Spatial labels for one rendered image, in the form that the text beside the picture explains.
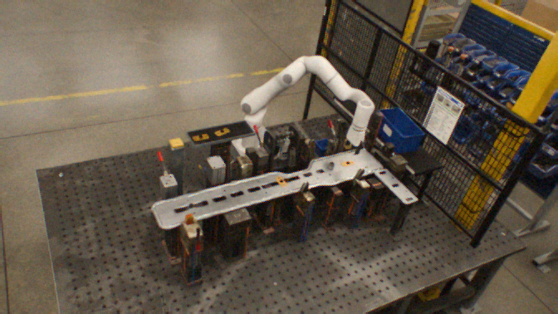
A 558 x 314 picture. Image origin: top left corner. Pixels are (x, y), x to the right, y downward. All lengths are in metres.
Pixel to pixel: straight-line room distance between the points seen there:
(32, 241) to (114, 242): 1.16
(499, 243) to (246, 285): 1.59
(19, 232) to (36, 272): 0.40
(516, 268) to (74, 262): 3.18
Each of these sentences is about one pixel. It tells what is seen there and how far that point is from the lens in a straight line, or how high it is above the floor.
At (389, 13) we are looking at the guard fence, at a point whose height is 1.15.
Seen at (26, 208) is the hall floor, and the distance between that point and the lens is 3.96.
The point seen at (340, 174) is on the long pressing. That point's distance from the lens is 2.69.
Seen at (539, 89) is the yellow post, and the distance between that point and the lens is 2.60.
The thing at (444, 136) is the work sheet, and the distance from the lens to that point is 2.94.
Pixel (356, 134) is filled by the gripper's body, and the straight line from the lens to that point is 2.61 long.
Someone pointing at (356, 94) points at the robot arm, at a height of 1.44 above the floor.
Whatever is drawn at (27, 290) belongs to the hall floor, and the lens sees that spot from 3.46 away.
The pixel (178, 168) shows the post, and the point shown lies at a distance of 2.59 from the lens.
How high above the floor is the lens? 2.69
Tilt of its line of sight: 38 degrees down
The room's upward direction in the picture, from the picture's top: 10 degrees clockwise
